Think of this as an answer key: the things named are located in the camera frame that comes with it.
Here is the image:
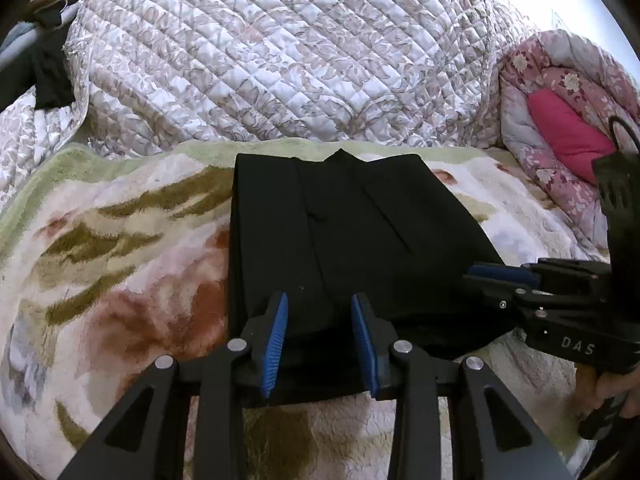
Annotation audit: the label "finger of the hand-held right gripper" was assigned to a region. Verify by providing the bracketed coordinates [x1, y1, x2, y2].
[461, 274, 553, 323]
[467, 258, 610, 292]

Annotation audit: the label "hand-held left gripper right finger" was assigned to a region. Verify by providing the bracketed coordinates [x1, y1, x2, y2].
[349, 293, 576, 480]

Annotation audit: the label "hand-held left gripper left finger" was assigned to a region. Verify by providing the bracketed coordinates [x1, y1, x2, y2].
[57, 291, 291, 480]

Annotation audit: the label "black pants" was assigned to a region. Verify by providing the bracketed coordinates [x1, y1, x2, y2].
[227, 149, 518, 408]

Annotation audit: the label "person's right hand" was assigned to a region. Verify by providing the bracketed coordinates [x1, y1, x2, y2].
[574, 364, 640, 420]

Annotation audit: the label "pink pillow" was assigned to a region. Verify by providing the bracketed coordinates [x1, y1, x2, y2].
[527, 90, 619, 184]

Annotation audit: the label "green floral fleece blanket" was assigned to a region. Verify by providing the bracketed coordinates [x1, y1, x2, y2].
[0, 139, 617, 480]

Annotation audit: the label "pink floral comforter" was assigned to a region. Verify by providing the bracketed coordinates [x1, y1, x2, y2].
[496, 29, 640, 262]

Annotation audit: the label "white beige quilted bedspread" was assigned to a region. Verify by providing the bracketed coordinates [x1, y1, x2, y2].
[0, 0, 547, 213]

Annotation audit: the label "dark cloth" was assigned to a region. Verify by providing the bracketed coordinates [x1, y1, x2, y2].
[30, 40, 77, 111]

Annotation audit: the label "brown cloth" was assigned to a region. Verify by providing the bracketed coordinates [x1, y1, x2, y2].
[26, 0, 88, 30]

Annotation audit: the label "black cable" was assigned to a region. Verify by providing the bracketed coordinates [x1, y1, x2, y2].
[607, 116, 640, 157]

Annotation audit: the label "metal rail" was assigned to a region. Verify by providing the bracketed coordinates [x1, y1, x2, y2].
[0, 4, 78, 78]

